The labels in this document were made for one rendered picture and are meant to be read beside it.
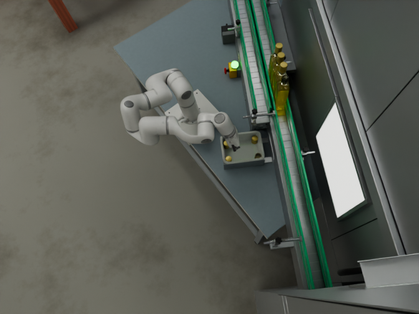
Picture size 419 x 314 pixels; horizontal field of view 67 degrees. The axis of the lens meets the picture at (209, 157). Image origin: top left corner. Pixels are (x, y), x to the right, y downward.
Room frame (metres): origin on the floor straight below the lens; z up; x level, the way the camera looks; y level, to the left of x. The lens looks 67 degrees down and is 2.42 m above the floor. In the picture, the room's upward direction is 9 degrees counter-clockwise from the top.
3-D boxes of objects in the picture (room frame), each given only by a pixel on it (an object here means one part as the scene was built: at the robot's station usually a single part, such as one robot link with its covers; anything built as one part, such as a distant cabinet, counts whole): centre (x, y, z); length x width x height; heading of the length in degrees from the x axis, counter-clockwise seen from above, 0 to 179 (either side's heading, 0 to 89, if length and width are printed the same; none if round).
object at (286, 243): (0.16, -0.26, 0.90); 0.17 x 0.05 x 0.23; 88
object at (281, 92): (0.88, -0.42, 0.99); 0.06 x 0.06 x 0.21; 87
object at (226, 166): (0.68, -0.21, 0.79); 0.27 x 0.17 x 0.08; 88
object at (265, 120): (0.80, -0.30, 0.85); 0.09 x 0.04 x 0.07; 88
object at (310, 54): (0.65, -0.54, 1.15); 0.90 x 0.03 x 0.34; 178
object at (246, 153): (0.68, -0.18, 0.80); 0.22 x 0.17 x 0.09; 88
